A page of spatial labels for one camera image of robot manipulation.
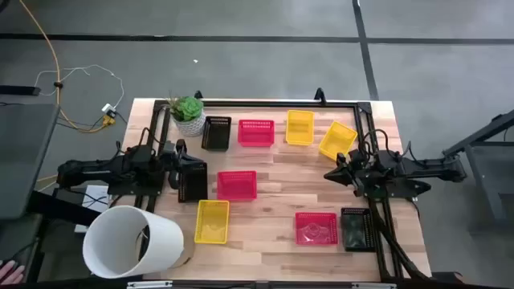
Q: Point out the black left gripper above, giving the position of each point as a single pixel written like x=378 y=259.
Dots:
x=176 y=158

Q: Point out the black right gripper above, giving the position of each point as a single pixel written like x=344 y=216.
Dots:
x=357 y=172

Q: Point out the black plastic basket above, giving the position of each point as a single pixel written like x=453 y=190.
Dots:
x=217 y=134
x=357 y=230
x=197 y=188

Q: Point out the red plastic basket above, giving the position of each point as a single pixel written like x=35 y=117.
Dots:
x=256 y=133
x=237 y=185
x=316 y=229

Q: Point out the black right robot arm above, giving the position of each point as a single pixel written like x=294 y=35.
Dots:
x=425 y=166

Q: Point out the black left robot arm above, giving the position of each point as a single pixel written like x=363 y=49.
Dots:
x=92 y=172

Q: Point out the white patterned plant pot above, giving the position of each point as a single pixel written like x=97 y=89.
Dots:
x=192 y=127

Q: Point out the yellow plastic basket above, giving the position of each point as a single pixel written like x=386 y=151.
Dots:
x=211 y=221
x=299 y=127
x=337 y=139

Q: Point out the green succulent plant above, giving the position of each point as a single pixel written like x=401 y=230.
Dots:
x=188 y=108

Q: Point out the large white cylinder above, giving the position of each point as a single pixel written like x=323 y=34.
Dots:
x=160 y=241

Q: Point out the yellow plug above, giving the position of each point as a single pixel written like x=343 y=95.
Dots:
x=108 y=120

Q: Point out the white power adapter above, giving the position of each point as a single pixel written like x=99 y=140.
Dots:
x=108 y=108

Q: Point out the white paper sheet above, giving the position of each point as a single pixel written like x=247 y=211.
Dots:
x=89 y=192

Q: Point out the grey side table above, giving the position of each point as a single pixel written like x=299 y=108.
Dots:
x=24 y=160

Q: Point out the black flat bar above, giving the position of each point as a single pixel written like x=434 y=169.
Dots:
x=18 y=90

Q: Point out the person's hand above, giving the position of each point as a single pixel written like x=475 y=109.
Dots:
x=10 y=273

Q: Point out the black frame clamp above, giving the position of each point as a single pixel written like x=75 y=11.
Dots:
x=320 y=96
x=198 y=95

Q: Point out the black aluminium table frame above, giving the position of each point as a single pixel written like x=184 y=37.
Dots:
x=281 y=104

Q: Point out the silver metal bracket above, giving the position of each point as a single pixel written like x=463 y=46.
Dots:
x=373 y=286
x=148 y=284

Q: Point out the dark metal table frame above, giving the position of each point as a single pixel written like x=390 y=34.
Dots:
x=482 y=133

